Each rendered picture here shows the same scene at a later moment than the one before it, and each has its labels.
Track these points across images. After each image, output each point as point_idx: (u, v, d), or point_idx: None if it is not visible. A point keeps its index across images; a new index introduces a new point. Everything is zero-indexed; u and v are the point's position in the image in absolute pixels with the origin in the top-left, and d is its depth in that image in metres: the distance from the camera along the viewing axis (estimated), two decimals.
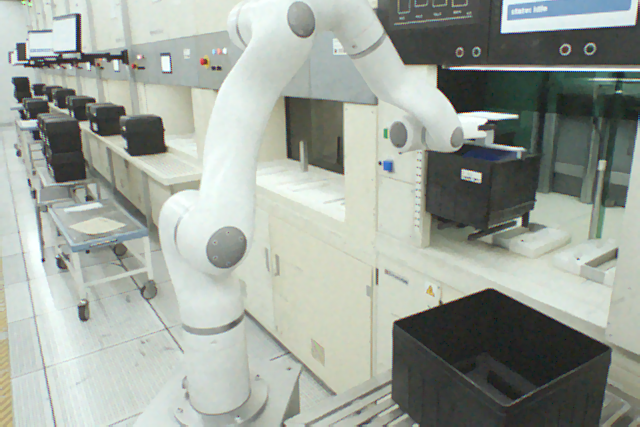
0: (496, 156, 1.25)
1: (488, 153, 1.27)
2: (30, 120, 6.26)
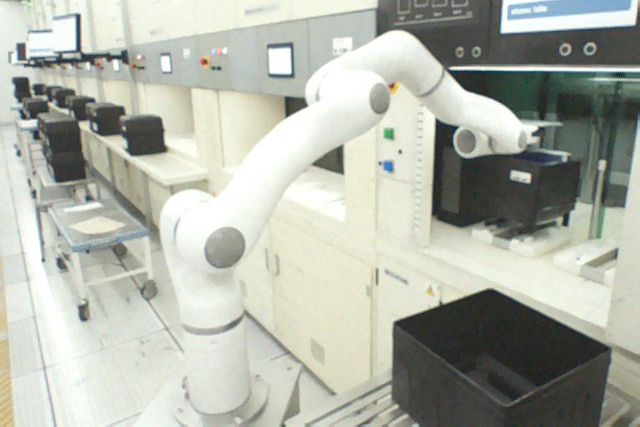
0: (542, 160, 1.36)
1: (534, 157, 1.38)
2: (30, 120, 6.26)
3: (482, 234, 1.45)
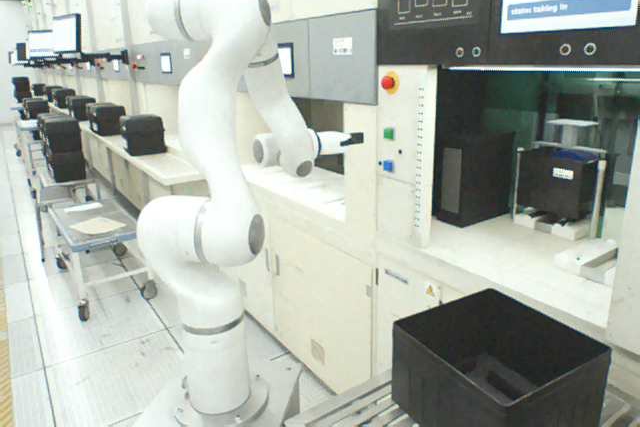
0: (580, 157, 1.48)
1: (572, 154, 1.50)
2: (30, 120, 6.26)
3: (524, 220, 1.57)
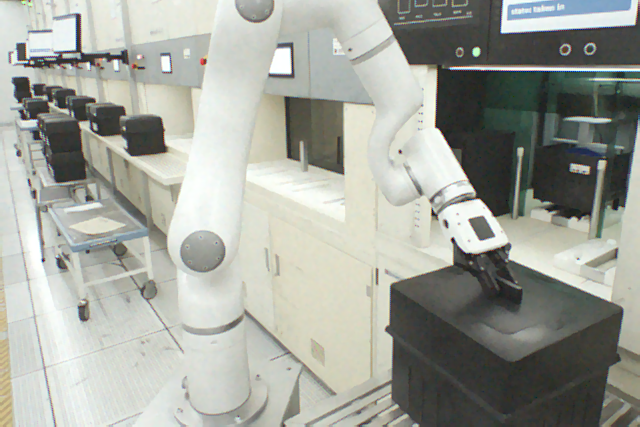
0: (596, 153, 1.54)
1: (588, 150, 1.56)
2: (30, 120, 6.26)
3: (541, 214, 1.63)
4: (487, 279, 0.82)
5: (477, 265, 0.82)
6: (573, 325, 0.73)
